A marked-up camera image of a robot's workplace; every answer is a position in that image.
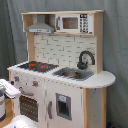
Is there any black toy stovetop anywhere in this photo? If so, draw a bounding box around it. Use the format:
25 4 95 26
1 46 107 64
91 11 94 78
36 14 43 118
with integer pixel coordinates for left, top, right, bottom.
20 61 57 73

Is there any toy oven door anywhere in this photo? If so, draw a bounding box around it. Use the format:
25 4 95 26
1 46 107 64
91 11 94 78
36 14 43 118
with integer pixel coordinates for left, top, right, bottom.
19 87 38 122

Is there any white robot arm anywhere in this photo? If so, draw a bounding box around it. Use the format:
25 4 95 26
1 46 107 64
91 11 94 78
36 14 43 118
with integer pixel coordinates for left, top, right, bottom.
0 79 36 128

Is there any grey range hood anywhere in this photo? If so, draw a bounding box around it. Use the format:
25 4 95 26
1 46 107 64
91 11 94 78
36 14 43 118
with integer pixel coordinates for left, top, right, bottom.
26 15 54 34

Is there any black toy faucet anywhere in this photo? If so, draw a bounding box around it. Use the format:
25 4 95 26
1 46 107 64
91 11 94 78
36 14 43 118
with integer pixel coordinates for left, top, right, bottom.
77 50 95 70

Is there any wooden toy kitchen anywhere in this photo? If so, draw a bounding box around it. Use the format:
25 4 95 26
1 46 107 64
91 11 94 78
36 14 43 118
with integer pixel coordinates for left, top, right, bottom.
9 10 115 128

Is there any grey toy sink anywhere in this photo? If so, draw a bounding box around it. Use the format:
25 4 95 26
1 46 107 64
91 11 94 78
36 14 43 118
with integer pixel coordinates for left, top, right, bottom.
53 67 93 81

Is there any red stove knob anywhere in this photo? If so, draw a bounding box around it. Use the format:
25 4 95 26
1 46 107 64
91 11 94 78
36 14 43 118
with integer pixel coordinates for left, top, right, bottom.
32 81 38 87
14 76 19 82

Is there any white cabinet door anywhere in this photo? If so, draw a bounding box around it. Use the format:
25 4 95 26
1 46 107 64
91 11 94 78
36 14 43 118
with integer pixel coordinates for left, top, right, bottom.
47 89 83 128

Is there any toy microwave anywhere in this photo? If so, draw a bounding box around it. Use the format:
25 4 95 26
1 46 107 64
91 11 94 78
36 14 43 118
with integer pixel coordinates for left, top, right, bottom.
56 13 93 34

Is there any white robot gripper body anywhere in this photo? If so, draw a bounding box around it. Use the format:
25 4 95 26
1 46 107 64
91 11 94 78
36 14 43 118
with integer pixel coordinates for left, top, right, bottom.
0 79 21 99

